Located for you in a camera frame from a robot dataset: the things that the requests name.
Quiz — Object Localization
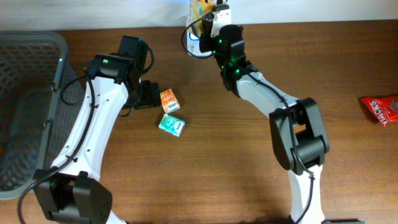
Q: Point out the orange tissue pack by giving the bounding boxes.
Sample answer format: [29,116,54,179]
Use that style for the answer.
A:
[160,88,180,114]

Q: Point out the teal tissue pack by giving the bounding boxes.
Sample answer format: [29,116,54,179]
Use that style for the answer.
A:
[158,114,185,137]

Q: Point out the beige chips bag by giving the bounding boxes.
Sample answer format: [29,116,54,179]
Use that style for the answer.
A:
[187,0,217,37]

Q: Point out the red Hacks snack bag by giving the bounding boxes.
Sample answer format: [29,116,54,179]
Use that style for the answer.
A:
[361,95,397,126]

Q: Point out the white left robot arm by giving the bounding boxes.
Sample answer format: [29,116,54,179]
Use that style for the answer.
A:
[31,50,160,223]

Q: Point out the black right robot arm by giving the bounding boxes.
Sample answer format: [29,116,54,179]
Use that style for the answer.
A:
[199,1,330,223]

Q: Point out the grey plastic mesh basket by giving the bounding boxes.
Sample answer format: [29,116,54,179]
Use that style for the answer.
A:
[1,31,85,200]

